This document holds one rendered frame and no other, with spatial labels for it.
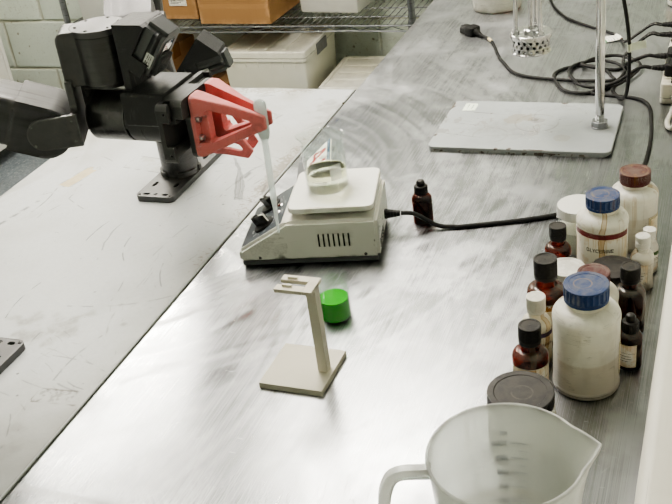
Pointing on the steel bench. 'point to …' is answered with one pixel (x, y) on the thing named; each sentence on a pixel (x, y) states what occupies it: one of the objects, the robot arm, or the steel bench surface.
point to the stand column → (600, 67)
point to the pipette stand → (310, 366)
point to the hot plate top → (363, 197)
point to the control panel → (269, 215)
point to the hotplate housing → (323, 236)
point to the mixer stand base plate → (526, 129)
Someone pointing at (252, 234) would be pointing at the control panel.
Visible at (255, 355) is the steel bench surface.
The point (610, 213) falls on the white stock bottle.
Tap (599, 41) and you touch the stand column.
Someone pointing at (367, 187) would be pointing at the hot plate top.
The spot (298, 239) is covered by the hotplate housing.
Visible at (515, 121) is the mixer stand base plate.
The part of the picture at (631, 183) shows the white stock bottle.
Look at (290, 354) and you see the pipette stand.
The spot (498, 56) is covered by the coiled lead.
